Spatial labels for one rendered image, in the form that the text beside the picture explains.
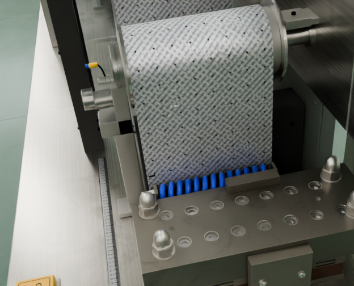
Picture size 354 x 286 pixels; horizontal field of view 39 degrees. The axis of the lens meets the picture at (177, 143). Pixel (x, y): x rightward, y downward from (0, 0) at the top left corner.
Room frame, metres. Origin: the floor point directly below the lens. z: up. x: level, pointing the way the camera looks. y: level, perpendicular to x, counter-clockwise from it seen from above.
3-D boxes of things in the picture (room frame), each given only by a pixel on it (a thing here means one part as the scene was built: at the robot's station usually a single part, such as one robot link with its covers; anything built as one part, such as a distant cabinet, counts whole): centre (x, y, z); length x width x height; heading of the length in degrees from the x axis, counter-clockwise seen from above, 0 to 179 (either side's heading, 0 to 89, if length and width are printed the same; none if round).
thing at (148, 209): (0.64, 0.06, 1.05); 0.04 x 0.04 x 0.04
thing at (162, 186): (0.70, -0.06, 1.03); 0.21 x 0.04 x 0.03; 97
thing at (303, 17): (0.80, -0.23, 1.28); 0.06 x 0.05 x 0.02; 97
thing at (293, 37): (0.80, -0.22, 1.25); 0.07 x 0.04 x 0.04; 97
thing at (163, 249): (0.54, 0.04, 1.05); 0.04 x 0.04 x 0.04
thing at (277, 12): (0.80, -0.18, 1.25); 0.15 x 0.01 x 0.15; 7
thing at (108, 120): (0.80, 0.11, 1.05); 0.06 x 0.05 x 0.31; 97
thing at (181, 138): (0.72, -0.06, 1.11); 0.23 x 0.01 x 0.18; 97
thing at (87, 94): (0.79, 0.15, 1.18); 0.04 x 0.02 x 0.04; 7
